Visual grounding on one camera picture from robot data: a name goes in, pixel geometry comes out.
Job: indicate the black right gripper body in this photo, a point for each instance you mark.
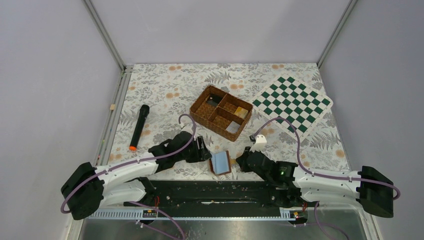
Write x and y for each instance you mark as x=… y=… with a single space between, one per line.
x=248 y=159

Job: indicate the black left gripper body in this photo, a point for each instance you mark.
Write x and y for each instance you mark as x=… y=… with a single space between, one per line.
x=201 y=149

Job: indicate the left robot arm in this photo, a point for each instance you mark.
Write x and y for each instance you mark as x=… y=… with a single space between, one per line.
x=90 y=188

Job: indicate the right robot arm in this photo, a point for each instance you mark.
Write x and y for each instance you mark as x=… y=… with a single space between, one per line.
x=367 y=188

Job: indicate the grey card in basket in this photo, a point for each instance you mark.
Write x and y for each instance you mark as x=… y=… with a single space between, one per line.
x=233 y=127

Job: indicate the brown woven divided basket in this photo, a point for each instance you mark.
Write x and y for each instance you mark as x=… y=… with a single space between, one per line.
x=217 y=118

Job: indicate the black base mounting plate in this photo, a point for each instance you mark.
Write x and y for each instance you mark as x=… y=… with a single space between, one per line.
x=203 y=198

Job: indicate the black item in basket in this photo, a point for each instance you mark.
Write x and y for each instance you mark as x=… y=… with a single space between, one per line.
x=214 y=100

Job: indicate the yellow block in basket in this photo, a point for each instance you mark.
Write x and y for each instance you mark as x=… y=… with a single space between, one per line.
x=241 y=112

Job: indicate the floral patterned table mat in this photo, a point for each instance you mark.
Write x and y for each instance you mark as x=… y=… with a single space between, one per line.
x=170 y=90

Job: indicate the black microphone orange end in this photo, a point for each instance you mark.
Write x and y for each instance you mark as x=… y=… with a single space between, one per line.
x=142 y=116

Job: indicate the green white chessboard mat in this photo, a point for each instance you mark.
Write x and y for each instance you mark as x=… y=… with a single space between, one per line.
x=294 y=100

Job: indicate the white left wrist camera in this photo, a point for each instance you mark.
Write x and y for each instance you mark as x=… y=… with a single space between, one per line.
x=185 y=126

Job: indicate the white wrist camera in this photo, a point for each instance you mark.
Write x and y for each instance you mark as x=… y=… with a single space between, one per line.
x=185 y=126
x=259 y=141

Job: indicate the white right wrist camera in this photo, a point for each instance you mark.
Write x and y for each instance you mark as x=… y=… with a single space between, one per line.
x=259 y=141

